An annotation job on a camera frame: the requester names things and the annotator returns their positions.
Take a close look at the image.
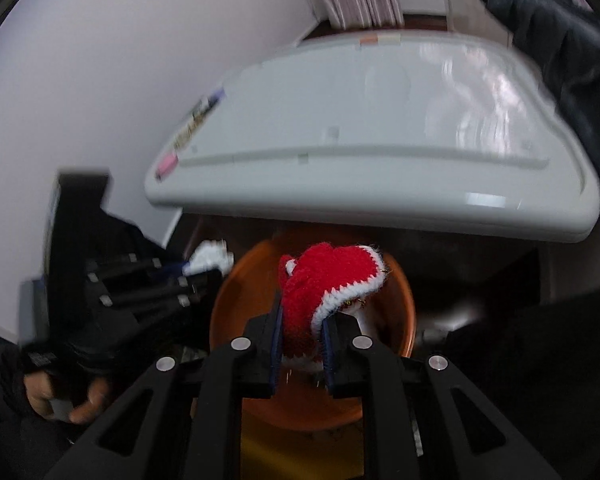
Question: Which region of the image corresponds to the dark padded jacket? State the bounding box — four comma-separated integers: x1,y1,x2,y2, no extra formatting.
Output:
472,0,600,221

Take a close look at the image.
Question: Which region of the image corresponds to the white plastic table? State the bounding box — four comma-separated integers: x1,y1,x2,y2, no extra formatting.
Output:
144,30,600,245

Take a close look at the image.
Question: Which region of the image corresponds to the white orange strip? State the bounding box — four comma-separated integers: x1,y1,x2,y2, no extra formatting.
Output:
359,34,405,47

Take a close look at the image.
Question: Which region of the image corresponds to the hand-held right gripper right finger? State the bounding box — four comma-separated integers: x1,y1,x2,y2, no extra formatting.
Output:
321,310,563,480

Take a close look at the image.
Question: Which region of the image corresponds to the purple dark clip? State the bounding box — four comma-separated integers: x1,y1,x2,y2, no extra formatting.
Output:
192,87,227,116

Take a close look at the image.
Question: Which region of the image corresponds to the orange plastic basin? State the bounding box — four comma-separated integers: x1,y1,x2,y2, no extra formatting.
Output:
209,232,419,431

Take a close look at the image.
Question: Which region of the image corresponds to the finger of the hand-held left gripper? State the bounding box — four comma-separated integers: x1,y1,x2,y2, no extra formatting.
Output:
100,270,226,319
85,255,191,285

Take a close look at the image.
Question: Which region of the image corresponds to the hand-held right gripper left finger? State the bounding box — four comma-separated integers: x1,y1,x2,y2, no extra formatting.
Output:
45,292,287,480

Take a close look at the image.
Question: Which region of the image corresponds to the person's left hand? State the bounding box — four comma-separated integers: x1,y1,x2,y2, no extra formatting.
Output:
24,371,112,425

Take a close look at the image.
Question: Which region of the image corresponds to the pink small item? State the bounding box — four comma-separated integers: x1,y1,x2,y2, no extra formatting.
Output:
156,152,180,179

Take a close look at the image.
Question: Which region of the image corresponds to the beige bead chain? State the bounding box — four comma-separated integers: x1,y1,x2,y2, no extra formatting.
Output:
172,109,211,152

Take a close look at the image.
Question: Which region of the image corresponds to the white fluffy item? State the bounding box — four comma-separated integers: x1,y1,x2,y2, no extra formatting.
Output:
184,240,235,277

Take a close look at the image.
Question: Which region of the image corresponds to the red white knitted hat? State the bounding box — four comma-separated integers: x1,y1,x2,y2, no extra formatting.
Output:
278,241,387,368

